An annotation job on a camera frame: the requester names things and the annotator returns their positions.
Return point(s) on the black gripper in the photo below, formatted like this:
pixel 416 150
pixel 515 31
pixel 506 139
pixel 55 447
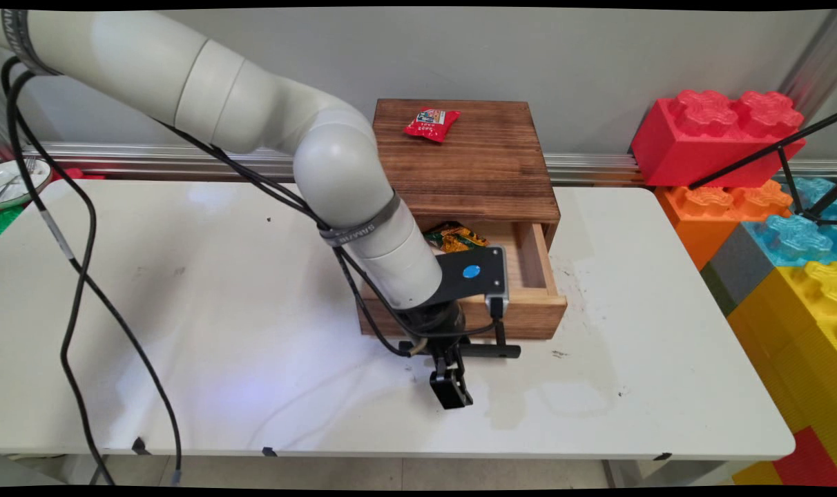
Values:
pixel 436 328

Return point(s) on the small red object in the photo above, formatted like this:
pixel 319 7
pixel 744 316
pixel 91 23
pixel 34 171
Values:
pixel 70 172

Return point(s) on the red snack packet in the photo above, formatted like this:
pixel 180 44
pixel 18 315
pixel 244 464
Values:
pixel 432 124

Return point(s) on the white plate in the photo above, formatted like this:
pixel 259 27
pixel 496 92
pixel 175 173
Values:
pixel 11 188

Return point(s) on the upright aluminium profile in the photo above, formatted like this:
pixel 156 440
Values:
pixel 815 65

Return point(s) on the big red toy block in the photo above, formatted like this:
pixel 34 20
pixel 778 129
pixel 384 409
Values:
pixel 708 138

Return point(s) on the green orange snack packet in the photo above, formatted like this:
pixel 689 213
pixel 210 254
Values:
pixel 456 238

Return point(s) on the big blue toy block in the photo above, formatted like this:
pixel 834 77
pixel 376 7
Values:
pixel 798 238

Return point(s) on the aluminium rail along wall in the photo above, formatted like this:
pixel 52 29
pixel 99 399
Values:
pixel 584 166

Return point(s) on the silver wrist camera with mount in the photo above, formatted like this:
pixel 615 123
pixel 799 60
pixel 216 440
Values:
pixel 477 273

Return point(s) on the big orange toy block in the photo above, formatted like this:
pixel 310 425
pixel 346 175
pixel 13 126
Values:
pixel 708 210

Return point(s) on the big yellow toy block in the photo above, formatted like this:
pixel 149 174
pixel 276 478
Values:
pixel 798 324

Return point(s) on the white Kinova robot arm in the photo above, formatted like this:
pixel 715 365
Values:
pixel 218 96

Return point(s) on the green mat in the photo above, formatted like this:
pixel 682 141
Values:
pixel 5 219

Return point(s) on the black tripod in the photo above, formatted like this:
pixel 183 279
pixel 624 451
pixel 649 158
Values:
pixel 791 166

